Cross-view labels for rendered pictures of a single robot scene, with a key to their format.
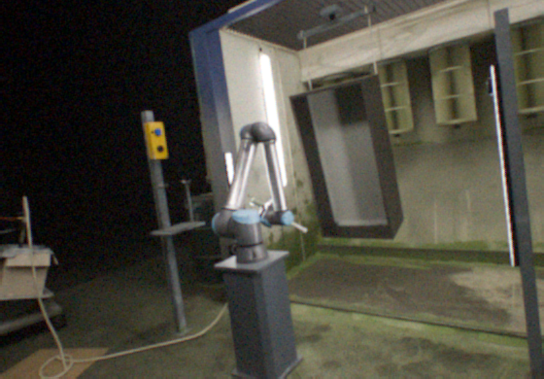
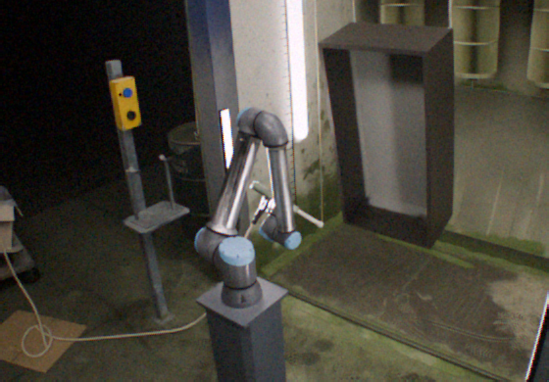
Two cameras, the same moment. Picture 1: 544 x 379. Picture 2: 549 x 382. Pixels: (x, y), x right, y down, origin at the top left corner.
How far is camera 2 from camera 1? 0.85 m
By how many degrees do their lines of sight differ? 21
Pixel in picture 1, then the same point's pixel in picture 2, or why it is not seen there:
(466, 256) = (518, 257)
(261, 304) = (248, 353)
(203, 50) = not seen: outside the picture
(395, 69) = not seen: outside the picture
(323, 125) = (366, 73)
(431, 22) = not seen: outside the picture
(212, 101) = (205, 36)
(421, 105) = (513, 37)
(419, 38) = not seen: outside the picture
